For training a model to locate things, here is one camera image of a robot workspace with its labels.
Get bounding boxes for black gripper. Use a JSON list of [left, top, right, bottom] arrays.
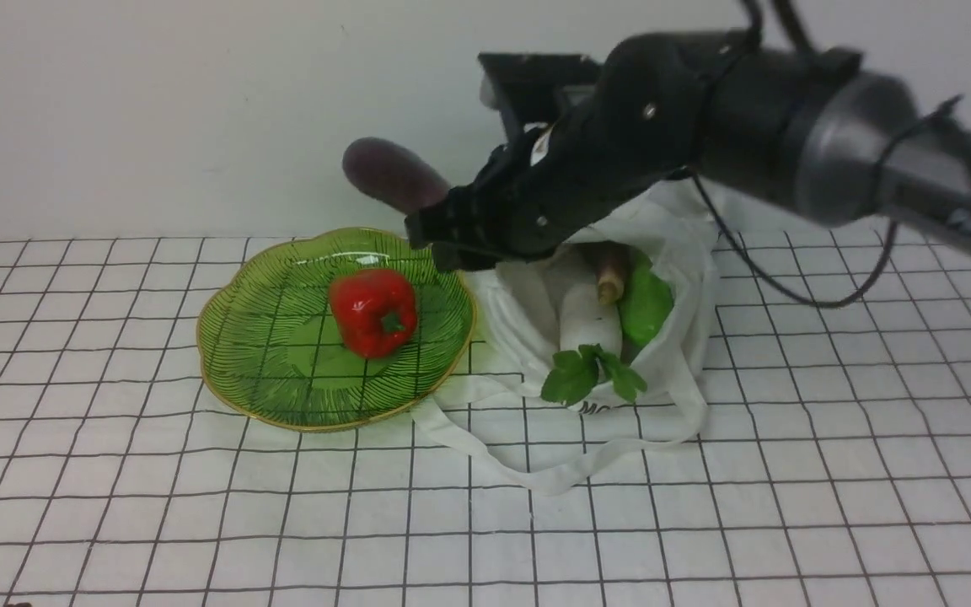
[[405, 32, 756, 272]]

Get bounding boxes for purple eggplant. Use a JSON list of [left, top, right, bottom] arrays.
[[342, 137, 451, 215]]

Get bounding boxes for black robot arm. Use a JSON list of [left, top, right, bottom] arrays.
[[405, 30, 971, 271]]

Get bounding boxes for white cloth tote bag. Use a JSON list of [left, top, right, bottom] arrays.
[[411, 183, 718, 495]]

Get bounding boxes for red bell pepper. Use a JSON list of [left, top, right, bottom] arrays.
[[328, 266, 419, 360]]

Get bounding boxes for white radish with leaves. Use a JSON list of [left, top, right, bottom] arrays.
[[540, 280, 647, 407]]

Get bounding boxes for green pepper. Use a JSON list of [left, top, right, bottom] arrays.
[[618, 249, 673, 348]]

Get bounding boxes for green glass leaf plate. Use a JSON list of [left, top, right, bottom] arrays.
[[196, 228, 477, 432]]

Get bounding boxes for white checkered tablecloth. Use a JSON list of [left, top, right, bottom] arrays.
[[0, 234, 971, 606]]

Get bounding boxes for black cable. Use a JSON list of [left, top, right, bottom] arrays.
[[692, 0, 971, 338]]

